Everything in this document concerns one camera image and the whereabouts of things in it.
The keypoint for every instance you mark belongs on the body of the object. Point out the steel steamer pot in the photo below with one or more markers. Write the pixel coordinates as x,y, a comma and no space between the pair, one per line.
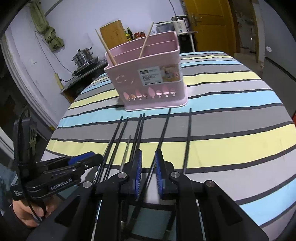
83,56

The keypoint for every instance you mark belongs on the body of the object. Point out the pink plastic utensil basket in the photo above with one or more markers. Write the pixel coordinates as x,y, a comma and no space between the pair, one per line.
148,92

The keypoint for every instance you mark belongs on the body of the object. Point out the wooden chopstick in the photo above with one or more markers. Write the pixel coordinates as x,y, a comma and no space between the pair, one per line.
146,39
105,46

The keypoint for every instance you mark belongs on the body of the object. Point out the dark wooden cabinet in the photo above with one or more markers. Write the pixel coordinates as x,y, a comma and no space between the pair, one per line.
74,88

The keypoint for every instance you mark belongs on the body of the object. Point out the dark glass bottle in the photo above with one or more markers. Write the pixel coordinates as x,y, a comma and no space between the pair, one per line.
130,34

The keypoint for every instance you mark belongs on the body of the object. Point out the yellow door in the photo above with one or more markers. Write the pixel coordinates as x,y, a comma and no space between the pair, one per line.
208,25

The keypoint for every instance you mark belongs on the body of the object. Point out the striped tablecloth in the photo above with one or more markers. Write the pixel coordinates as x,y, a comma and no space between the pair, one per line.
231,129

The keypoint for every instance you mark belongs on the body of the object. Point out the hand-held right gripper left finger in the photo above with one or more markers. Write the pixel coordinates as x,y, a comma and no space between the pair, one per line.
138,168

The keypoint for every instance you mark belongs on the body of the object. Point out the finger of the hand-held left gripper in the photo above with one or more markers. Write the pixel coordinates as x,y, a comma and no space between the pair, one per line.
94,159
79,157

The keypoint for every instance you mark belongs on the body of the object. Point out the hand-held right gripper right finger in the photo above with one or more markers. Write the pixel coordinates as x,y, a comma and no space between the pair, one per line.
159,172

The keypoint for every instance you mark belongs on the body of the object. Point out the white electric kettle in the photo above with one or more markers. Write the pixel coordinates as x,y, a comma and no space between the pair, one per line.
181,26

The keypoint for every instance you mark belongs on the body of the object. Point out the wooden cutting board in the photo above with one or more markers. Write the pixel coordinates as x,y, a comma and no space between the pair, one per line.
113,32

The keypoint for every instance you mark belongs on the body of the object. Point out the white metal side table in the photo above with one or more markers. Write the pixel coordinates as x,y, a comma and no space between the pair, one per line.
185,38

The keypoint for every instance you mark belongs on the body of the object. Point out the red food packets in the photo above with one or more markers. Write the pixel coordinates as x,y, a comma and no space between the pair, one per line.
139,34

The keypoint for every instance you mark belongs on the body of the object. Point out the person's left hand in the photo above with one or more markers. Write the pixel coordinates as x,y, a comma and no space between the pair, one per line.
23,213

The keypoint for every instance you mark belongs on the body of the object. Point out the green hanging cloth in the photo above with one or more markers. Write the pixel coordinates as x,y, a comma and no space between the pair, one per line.
49,34

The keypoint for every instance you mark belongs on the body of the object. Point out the yellowed power strip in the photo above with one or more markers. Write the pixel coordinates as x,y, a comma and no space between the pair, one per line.
58,81

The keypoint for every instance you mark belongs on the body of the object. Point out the black induction stove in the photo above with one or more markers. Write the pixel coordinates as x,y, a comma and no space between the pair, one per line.
86,67

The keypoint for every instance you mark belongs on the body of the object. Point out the grey refrigerator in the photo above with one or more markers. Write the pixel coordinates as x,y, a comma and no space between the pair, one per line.
282,67

